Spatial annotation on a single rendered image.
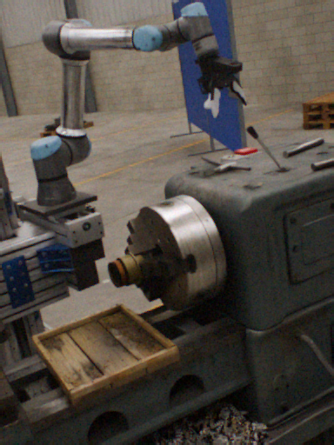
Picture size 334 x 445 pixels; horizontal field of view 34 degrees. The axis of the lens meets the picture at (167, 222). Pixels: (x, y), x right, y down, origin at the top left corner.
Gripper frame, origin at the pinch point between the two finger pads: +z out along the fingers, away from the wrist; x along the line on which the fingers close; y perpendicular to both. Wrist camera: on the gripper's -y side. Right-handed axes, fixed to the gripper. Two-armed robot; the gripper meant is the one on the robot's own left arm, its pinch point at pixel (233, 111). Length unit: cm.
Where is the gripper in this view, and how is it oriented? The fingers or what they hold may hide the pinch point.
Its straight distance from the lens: 180.8
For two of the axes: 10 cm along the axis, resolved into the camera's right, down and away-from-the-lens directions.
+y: -5.8, 0.7, 8.1
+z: 3.5, 9.2, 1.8
